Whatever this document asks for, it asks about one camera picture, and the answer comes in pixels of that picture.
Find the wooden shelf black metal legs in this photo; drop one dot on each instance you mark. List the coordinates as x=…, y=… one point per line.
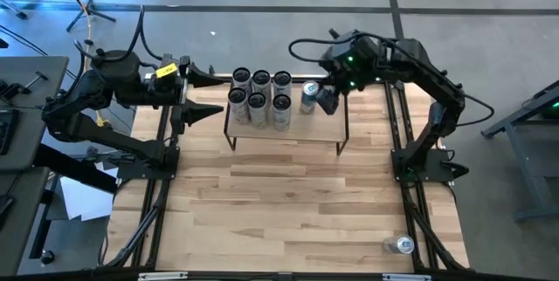
x=305, y=130

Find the blue Red Bull can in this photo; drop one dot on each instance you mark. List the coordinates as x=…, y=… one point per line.
x=308, y=102

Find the black clamp tool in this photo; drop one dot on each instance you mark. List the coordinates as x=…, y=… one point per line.
x=13, y=89

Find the black round knob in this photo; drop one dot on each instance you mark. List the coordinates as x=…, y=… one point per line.
x=47, y=257

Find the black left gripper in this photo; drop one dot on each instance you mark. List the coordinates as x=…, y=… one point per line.
x=183, y=93

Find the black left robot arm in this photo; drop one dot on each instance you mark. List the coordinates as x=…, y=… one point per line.
x=87, y=93

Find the black keyboard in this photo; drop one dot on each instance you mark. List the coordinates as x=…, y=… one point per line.
x=6, y=132

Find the white metal bracket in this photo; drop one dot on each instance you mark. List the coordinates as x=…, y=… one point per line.
x=161, y=276
x=406, y=277

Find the grey metal cart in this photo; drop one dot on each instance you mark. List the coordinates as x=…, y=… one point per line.
x=524, y=163

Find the black tripod stand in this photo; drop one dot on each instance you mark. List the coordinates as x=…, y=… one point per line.
x=89, y=8

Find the white beverage can black lid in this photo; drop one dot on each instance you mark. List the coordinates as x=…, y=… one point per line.
x=282, y=78
x=258, y=117
x=261, y=77
x=282, y=119
x=239, y=113
x=241, y=74

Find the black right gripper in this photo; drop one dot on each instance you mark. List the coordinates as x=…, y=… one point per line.
x=340, y=71

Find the black aluminium table frame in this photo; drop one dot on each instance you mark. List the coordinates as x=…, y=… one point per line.
x=299, y=76

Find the dark grey desk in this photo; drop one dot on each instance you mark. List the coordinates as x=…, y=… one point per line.
x=22, y=228
x=26, y=141

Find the silver blue beverage can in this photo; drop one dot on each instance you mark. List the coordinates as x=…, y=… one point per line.
x=395, y=244

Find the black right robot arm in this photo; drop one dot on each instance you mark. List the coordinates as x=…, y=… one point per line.
x=436, y=84

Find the yellow label sticker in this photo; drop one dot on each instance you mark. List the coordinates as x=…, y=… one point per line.
x=167, y=70

